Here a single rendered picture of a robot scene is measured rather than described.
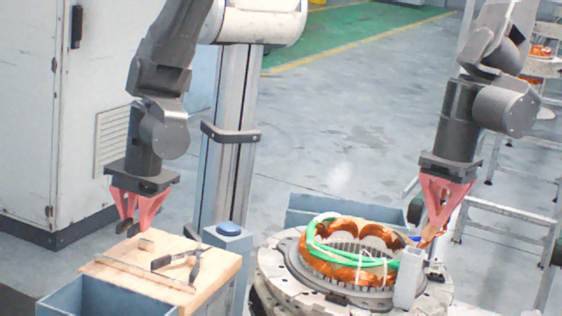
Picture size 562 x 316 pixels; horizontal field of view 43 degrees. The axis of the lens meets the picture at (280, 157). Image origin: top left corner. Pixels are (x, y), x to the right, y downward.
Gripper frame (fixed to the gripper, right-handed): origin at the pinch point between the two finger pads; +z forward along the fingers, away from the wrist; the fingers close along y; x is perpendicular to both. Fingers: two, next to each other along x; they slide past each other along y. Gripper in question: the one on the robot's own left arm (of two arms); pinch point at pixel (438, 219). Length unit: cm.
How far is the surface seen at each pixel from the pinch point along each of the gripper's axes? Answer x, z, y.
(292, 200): 40, 16, 35
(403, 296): 2.6, 12.9, 0.1
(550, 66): 35, -10, 297
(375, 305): 5.6, 14.6, -2.6
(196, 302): 29.3, 19.4, -13.6
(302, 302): 14.6, 15.5, -8.5
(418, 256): 1.6, 6.2, -0.3
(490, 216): 58, 92, 354
